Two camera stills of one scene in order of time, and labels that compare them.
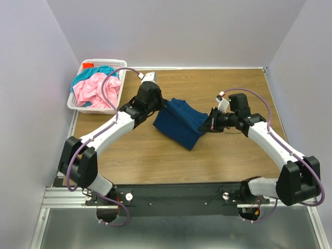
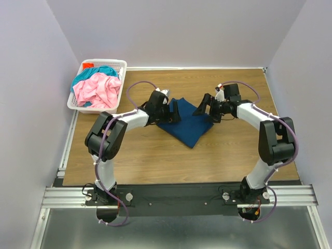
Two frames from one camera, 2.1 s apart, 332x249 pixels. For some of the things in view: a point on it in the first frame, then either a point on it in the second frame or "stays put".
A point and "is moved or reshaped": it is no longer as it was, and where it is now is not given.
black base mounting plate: (175, 199) stays put
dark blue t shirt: (180, 122) is moved or reshaped
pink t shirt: (91, 90) stays put
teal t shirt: (105, 70) stays put
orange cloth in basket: (85, 65) stays put
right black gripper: (211, 124) → (209, 100)
